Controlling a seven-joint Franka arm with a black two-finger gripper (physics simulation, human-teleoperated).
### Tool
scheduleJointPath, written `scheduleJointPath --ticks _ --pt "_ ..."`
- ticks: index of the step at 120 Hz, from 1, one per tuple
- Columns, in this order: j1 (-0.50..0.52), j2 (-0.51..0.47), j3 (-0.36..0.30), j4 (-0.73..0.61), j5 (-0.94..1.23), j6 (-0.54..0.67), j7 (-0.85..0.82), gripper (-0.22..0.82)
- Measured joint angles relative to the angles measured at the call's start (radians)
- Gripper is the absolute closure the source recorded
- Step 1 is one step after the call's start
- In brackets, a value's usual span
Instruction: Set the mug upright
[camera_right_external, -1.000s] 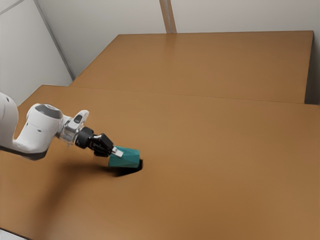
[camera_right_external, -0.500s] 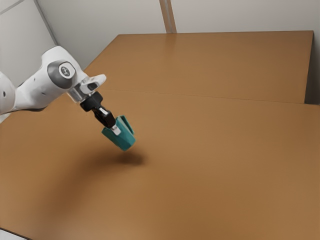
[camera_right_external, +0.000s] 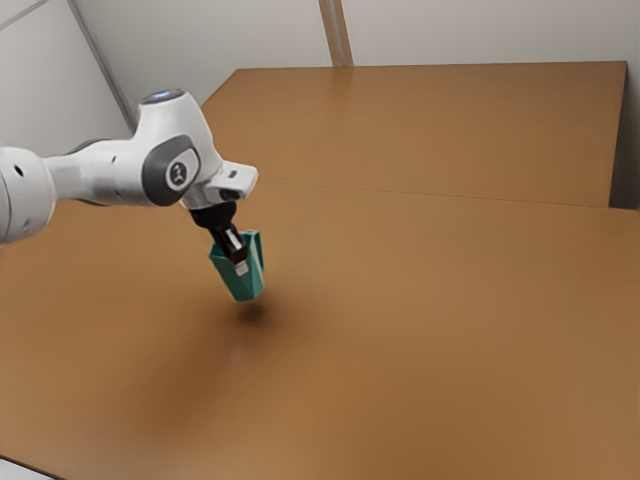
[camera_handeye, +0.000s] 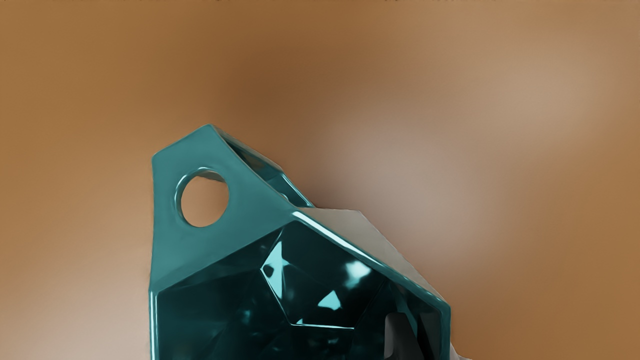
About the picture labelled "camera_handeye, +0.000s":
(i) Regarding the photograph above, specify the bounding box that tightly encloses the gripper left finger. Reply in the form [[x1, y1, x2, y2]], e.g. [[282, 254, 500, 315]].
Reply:
[[383, 312, 425, 360]]

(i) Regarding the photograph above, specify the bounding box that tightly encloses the teal faceted mug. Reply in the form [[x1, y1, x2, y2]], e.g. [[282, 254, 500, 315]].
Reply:
[[149, 123, 453, 360]]

